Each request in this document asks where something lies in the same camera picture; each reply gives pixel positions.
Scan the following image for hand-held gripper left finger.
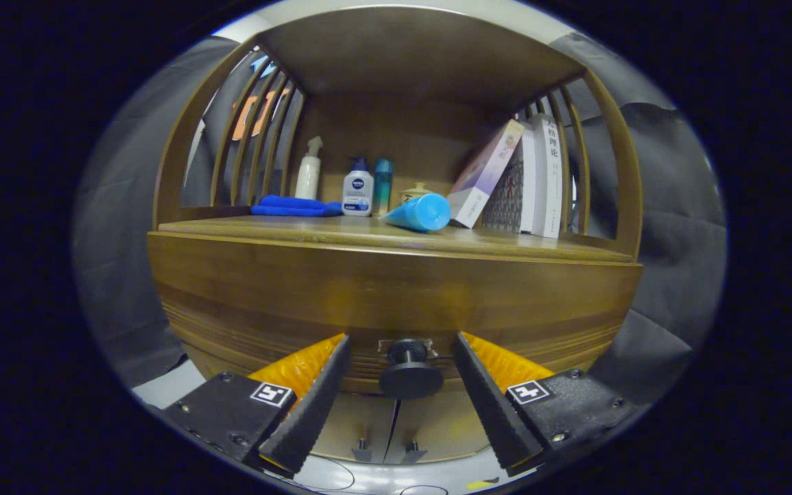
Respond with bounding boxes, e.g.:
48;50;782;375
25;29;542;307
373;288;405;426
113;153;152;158
162;333;352;475

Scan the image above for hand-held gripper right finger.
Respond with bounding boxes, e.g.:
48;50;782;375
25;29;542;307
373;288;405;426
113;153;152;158
454;331;636;478

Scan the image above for black drawer knob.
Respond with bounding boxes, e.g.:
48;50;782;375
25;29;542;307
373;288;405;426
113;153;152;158
378;338;444;400

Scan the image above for wooden drawer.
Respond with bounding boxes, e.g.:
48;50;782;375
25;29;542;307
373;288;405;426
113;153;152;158
147;232;644;398

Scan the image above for blue tube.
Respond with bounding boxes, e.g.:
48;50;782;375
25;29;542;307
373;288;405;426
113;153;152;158
380;192;452;233

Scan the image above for wooden cabinet door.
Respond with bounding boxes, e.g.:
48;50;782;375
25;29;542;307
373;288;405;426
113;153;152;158
310;392;400;463
386;388;496;463

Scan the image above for wooden countertop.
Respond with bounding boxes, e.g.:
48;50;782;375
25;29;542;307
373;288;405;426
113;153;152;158
155;214;634;263

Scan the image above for wooden cabinet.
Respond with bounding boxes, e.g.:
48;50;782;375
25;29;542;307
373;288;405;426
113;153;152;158
147;5;644;465

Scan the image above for folded blue cloth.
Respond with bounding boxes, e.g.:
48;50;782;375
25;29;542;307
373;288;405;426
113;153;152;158
251;195;344;218

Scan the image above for dark patterned book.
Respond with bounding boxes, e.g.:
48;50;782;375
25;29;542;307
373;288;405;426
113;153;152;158
482;155;526;233

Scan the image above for white bottle with blue cap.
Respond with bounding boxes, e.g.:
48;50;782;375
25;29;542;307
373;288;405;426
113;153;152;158
342;157;375;217

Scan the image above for plain white book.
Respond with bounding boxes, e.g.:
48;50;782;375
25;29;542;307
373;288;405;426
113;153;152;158
520;124;538;234

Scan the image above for white pump bottle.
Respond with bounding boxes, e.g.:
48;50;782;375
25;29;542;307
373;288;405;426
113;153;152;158
294;135;324;201

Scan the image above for white book with printed spine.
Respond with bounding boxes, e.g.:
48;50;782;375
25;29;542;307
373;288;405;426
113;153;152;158
532;113;564;239

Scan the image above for teal slim bottle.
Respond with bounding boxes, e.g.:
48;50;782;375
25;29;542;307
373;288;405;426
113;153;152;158
373;159;394;217

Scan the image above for pink and purple book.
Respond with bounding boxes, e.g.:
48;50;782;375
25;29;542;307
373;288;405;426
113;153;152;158
447;119;526;229

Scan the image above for tangle of black cables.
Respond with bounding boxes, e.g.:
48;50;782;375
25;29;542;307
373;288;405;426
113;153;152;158
300;457;452;495

